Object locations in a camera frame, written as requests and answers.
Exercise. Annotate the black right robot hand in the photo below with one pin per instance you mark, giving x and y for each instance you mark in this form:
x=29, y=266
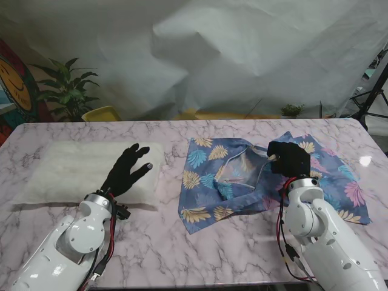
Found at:
x=292, y=160

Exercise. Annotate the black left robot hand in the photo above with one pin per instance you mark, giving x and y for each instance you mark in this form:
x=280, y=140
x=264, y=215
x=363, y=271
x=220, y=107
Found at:
x=124, y=172

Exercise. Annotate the white pillow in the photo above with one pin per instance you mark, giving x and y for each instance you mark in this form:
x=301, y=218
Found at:
x=66, y=172

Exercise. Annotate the blue leaf-print pillowcase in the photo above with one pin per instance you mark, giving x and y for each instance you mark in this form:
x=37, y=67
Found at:
x=200, y=182

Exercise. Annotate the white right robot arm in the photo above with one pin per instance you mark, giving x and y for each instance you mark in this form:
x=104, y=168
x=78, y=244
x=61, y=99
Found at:
x=315, y=218

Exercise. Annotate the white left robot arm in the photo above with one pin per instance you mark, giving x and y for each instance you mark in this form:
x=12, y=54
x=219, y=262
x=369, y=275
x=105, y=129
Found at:
x=85, y=236

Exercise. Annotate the small green plant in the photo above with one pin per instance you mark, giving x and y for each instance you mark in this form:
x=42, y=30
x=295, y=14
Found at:
x=291, y=110

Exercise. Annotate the yellow chair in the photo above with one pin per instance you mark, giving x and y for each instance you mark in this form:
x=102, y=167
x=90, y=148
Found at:
x=101, y=113

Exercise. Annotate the yellow wooden bench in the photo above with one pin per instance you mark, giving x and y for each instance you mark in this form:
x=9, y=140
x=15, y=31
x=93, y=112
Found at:
x=227, y=115

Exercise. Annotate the large green potted plant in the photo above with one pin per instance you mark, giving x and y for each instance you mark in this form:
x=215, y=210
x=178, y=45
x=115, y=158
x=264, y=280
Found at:
x=68, y=91

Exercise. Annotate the black tripod stand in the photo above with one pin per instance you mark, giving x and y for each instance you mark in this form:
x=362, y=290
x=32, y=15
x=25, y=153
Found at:
x=374, y=94

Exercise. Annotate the white backdrop sheet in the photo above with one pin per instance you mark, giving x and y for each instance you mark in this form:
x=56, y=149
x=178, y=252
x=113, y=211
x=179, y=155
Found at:
x=212, y=60

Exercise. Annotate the colourful smiley face mural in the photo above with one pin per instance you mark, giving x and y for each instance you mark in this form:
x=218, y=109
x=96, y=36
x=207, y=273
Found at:
x=15, y=88

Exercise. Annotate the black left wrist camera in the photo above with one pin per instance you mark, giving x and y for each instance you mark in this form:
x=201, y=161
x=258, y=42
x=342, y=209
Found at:
x=123, y=212

